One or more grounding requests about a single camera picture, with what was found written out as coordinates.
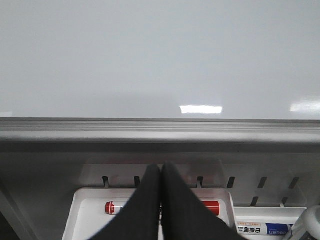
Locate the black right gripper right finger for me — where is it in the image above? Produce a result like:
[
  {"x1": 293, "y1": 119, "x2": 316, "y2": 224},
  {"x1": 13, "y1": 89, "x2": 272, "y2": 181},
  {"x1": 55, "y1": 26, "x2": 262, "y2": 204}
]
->
[{"x1": 161, "y1": 162, "x2": 244, "y2": 240}]

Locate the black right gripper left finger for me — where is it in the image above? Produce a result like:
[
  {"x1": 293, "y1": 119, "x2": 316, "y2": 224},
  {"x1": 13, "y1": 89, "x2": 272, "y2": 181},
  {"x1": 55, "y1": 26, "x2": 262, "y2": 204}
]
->
[{"x1": 91, "y1": 164, "x2": 161, "y2": 240}]

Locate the red capped whiteboard marker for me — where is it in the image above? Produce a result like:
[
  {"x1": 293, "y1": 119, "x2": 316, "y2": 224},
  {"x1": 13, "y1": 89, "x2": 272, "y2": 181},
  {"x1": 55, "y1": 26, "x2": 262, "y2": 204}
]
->
[{"x1": 105, "y1": 200, "x2": 220, "y2": 216}]

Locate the blue white marker box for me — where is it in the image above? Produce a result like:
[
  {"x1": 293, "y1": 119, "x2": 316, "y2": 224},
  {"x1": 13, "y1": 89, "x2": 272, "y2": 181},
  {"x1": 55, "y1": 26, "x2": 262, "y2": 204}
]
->
[{"x1": 236, "y1": 221, "x2": 293, "y2": 236}]

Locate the white slotted pegboard panel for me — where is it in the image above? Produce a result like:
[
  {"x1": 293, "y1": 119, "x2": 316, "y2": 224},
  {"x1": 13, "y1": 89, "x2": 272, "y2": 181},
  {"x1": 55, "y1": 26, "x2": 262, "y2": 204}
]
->
[{"x1": 0, "y1": 142, "x2": 320, "y2": 240}]

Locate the grey white cylindrical object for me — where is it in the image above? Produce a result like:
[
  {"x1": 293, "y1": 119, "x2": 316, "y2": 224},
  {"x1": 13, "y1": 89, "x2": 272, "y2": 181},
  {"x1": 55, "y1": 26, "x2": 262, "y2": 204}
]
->
[{"x1": 290, "y1": 205, "x2": 320, "y2": 240}]

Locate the white whiteboard with aluminium frame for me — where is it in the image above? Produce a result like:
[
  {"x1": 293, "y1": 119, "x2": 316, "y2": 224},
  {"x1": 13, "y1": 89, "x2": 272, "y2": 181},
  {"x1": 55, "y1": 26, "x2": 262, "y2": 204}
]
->
[{"x1": 0, "y1": 0, "x2": 320, "y2": 144}]

